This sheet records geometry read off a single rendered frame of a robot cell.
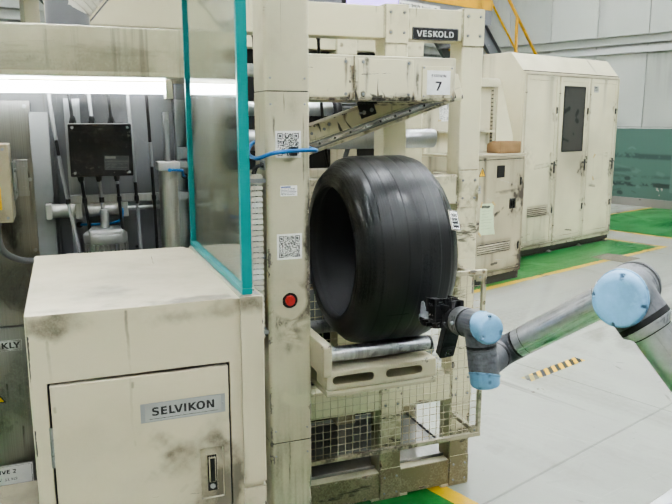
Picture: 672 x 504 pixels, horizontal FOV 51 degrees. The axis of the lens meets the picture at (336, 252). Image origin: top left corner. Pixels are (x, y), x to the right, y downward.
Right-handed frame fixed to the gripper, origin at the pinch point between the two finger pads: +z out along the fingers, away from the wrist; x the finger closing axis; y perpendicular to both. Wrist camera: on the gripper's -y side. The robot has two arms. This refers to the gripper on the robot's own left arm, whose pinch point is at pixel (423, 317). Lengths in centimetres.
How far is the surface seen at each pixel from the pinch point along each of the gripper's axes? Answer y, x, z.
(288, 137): 53, 34, 11
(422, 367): -17.1, -4.1, 9.7
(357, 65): 78, 3, 34
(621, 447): -92, -151, 89
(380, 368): -15.5, 9.9, 9.4
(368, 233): 25.2, 16.6, -1.6
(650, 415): -89, -194, 114
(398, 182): 38.9, 4.9, 2.7
